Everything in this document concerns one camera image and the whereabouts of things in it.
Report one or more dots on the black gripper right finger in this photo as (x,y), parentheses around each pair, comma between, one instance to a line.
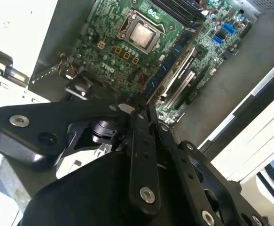
(198,179)

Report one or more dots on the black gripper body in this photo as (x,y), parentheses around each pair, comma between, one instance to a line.
(85,200)

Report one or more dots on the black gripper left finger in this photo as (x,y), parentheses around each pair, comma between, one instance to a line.
(33,136)

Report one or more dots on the RAM memory stick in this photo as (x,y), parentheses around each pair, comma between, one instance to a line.
(167,63)

